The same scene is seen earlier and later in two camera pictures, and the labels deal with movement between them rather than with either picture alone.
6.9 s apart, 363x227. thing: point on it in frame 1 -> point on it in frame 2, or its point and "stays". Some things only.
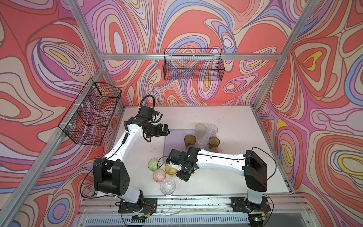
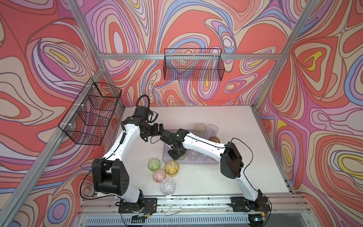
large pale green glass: [200, 130] stays
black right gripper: [184, 178] -> [176, 157]
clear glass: [211, 131] stays
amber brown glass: [213, 141] stays
